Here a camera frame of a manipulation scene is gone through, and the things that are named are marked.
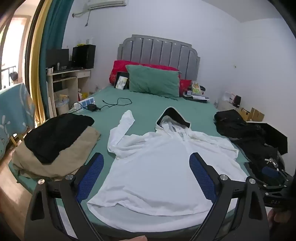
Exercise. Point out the bed with green sheet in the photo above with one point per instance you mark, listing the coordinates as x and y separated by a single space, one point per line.
138 109

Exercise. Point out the cardboard box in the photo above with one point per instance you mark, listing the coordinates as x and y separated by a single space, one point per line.
257 114
244 113

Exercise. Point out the blue patterned cloth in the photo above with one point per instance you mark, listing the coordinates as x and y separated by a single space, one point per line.
13 111

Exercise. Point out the white hoodie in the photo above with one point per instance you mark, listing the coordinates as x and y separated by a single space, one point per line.
157 166

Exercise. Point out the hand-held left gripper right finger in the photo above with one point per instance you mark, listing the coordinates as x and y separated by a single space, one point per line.
202 178

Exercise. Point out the trash bin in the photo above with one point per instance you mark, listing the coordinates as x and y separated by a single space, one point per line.
62 105

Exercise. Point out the stack of books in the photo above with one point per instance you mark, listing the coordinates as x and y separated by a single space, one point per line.
196 97

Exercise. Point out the white nightstand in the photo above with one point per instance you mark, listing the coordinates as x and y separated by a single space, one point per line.
225 102

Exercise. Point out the yellow curtain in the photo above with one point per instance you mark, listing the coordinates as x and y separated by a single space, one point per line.
38 69

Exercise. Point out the beige folded cloth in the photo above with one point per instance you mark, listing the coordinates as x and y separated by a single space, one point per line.
78 146

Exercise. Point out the yellow green packet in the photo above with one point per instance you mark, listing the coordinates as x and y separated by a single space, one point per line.
196 88

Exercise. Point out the teal curtain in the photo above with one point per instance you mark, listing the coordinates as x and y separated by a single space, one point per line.
54 27

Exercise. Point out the black clothes pile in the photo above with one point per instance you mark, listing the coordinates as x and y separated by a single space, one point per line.
233 122

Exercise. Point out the black charger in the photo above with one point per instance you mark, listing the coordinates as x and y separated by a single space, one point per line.
92 108

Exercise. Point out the black monitor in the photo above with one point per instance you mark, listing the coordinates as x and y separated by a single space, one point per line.
57 58

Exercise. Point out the large red pillow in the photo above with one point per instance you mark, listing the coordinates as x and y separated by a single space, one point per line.
121 65

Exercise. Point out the white power strip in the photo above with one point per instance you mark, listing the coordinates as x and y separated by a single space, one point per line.
86 102

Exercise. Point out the black framed tablet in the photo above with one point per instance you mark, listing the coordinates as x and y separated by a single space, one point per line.
121 81

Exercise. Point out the beige computer desk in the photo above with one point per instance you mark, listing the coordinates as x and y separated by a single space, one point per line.
69 75

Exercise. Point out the black computer tower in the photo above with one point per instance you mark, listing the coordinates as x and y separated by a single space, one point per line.
84 56

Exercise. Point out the white air conditioner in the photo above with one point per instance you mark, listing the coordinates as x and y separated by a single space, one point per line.
108 3

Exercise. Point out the black folded clothes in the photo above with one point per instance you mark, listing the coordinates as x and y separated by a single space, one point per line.
57 134

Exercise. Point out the green pillow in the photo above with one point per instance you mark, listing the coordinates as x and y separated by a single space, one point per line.
153 80

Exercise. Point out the person's right hand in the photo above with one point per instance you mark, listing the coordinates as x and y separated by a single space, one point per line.
281 216

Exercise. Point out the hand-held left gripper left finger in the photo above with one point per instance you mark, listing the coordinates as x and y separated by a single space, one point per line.
91 176

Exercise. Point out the grey padded headboard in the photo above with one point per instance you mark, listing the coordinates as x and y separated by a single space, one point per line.
159 49

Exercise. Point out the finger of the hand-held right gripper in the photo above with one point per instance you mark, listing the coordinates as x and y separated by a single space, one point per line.
269 173

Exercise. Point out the person's left hand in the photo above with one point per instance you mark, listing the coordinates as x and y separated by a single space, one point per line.
137 238

